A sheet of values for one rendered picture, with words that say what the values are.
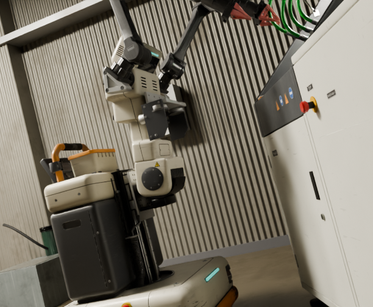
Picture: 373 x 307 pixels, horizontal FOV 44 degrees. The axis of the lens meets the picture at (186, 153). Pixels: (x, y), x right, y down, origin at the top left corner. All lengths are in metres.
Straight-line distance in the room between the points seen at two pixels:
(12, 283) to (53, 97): 1.76
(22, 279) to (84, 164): 1.87
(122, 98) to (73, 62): 2.50
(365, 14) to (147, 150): 1.23
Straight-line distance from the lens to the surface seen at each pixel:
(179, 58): 2.36
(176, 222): 4.10
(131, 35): 1.98
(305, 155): 1.68
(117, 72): 1.97
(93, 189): 2.02
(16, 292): 3.98
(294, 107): 1.66
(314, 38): 1.37
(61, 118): 4.59
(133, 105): 2.12
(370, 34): 1.09
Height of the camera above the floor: 0.66
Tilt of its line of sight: 4 degrees up
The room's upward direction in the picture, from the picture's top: 14 degrees counter-clockwise
